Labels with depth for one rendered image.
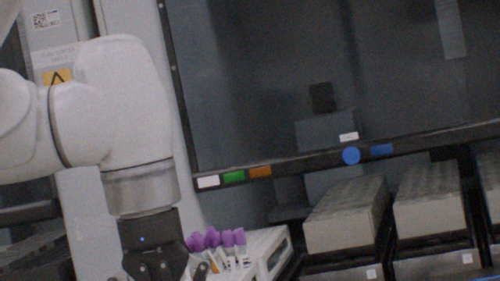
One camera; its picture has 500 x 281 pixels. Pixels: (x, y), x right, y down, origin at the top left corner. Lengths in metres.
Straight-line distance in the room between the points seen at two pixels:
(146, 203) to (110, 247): 0.66
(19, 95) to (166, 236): 0.23
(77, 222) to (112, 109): 0.70
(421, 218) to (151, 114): 0.67
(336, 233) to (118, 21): 0.52
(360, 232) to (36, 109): 0.72
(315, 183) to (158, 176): 1.19
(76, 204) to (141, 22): 0.34
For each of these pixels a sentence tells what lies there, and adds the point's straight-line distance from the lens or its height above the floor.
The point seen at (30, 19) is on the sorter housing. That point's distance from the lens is 1.89.
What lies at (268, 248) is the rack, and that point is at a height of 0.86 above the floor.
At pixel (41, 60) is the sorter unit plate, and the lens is 1.88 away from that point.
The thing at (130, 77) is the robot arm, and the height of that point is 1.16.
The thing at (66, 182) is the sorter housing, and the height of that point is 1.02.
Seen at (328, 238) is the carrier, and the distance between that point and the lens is 1.78.
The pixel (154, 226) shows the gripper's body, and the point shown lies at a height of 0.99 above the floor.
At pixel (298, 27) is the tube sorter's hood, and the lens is 1.76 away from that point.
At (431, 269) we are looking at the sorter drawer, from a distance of 1.70.
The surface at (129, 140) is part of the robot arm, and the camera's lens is 1.21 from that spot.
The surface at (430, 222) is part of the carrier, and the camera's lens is 1.77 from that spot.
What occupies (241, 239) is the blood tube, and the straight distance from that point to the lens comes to 1.55.
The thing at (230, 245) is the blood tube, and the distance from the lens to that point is 1.55.
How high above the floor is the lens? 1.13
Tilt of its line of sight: 3 degrees down
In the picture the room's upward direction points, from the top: 11 degrees counter-clockwise
